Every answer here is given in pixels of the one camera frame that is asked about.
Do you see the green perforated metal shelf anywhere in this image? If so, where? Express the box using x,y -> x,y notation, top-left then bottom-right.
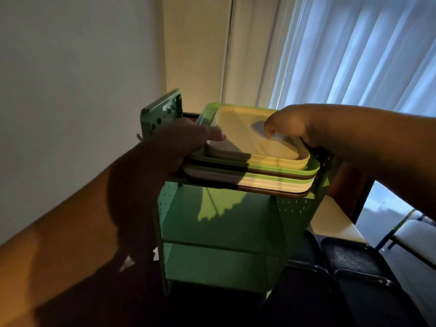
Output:
137,88 -> 341,302

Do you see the person's left forearm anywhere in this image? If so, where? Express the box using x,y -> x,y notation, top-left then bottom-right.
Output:
0,143 -> 184,327

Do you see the small pale cream tray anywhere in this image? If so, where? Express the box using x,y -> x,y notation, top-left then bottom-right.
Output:
203,105 -> 311,170

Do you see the person's right forearm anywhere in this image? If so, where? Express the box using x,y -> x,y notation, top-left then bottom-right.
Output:
306,104 -> 436,222

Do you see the green tray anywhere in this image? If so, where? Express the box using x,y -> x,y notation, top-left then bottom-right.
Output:
189,102 -> 321,177
204,166 -> 316,185

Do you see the white cushioned metal chair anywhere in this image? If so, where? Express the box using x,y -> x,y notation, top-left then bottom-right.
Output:
374,209 -> 436,266

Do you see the person's right hand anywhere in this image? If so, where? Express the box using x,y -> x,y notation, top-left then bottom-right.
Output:
264,104 -> 319,147

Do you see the person's left hand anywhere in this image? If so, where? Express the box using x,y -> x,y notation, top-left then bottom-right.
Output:
146,118 -> 227,178

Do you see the white tray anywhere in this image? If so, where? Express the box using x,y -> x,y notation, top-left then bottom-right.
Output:
183,163 -> 316,193

